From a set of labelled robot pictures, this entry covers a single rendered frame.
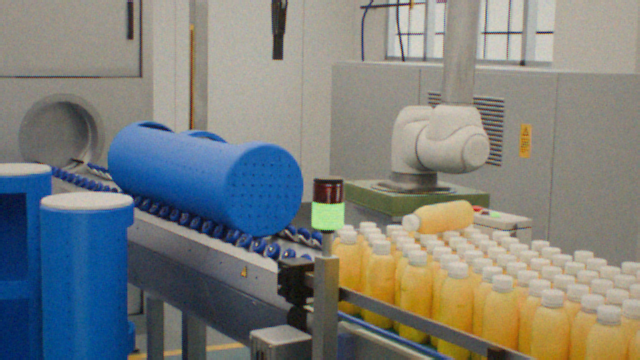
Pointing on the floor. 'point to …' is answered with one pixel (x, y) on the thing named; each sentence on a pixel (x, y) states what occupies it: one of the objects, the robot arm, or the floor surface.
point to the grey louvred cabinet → (513, 145)
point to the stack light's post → (326, 307)
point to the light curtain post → (198, 91)
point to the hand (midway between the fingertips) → (277, 48)
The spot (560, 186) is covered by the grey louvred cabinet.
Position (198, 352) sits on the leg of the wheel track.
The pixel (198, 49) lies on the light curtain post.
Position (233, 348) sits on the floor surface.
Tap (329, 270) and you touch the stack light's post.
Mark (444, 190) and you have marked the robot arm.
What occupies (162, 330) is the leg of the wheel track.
